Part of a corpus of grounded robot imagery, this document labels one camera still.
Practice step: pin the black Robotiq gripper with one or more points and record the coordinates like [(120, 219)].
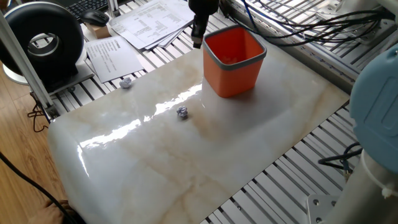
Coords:
[(203, 6)]

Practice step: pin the orange trash can grey rim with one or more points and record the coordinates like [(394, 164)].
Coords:
[(233, 81)]

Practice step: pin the stack of printed papers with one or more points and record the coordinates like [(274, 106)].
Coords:
[(152, 21)]

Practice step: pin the tiny crumpled paper ball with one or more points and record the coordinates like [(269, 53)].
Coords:
[(182, 111)]

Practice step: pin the single printed paper sheet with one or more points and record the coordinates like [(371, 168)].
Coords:
[(112, 59)]

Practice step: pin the tiny cardboard box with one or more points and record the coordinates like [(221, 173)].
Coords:
[(99, 31)]

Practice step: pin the black computer mouse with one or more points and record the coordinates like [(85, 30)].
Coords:
[(94, 17)]

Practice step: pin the black keyboard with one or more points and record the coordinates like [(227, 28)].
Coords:
[(87, 6)]

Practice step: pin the perforated metal plate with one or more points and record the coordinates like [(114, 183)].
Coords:
[(329, 9)]

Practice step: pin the white marble board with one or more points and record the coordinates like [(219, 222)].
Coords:
[(186, 161)]

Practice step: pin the short metal stand post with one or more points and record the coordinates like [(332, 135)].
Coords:
[(113, 7)]

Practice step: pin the aluminium frame post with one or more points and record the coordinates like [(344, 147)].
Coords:
[(25, 68)]

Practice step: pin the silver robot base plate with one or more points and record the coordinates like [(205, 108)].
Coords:
[(317, 211)]

